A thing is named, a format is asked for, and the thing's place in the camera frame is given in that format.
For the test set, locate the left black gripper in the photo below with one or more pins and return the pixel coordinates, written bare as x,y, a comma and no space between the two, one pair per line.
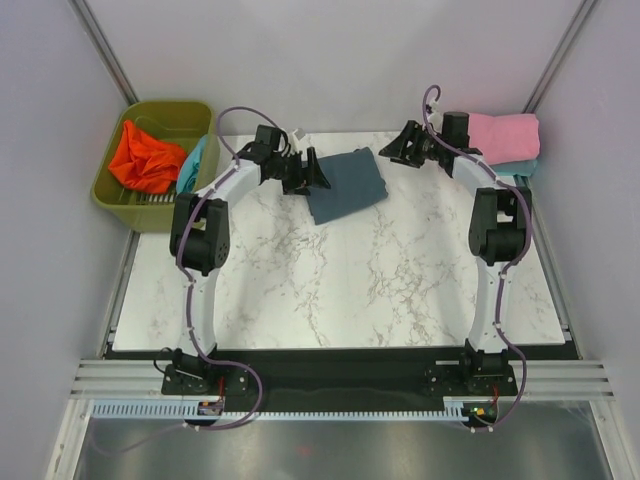
304,179

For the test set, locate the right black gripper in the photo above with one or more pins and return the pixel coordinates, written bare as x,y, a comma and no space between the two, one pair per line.
395,150

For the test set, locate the grey-blue t shirt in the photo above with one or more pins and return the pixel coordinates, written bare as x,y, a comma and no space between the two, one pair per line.
355,185

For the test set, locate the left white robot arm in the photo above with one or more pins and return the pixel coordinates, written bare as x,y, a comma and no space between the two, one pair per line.
200,242

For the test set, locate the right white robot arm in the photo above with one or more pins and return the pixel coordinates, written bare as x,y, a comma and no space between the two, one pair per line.
499,237

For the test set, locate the folded pink t shirt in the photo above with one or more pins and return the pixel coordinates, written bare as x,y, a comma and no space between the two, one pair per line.
504,139

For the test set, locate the folded teal t shirt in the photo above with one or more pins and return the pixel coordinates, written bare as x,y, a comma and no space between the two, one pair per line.
524,168

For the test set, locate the light blue cloth in bin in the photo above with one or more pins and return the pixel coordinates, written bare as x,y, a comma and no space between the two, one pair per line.
190,169

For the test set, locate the olive green plastic bin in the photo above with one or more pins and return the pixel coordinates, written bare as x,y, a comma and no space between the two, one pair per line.
181,123

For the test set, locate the orange t shirt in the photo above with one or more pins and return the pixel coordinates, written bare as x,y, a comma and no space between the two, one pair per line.
144,164

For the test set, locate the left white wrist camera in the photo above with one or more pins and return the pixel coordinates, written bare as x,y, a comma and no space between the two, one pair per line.
299,140

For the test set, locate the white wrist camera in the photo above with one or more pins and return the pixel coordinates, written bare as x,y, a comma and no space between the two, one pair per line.
433,112
299,140

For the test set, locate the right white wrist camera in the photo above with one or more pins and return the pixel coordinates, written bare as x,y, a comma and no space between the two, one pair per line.
433,112

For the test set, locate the right corner aluminium post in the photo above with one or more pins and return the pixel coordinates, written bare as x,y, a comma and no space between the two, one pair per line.
562,51

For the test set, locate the corner aluminium post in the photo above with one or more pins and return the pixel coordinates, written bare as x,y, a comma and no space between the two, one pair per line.
101,44
562,51

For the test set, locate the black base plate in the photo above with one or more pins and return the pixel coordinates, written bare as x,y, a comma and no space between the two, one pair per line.
334,378

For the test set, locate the aluminium rail frame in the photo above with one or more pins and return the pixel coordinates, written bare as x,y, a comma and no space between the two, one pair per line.
397,274

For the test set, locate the left corner aluminium post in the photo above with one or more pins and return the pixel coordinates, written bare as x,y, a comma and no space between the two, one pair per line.
101,44

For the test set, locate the slotted cable duct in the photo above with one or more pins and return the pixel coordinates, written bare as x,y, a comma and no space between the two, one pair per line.
194,410

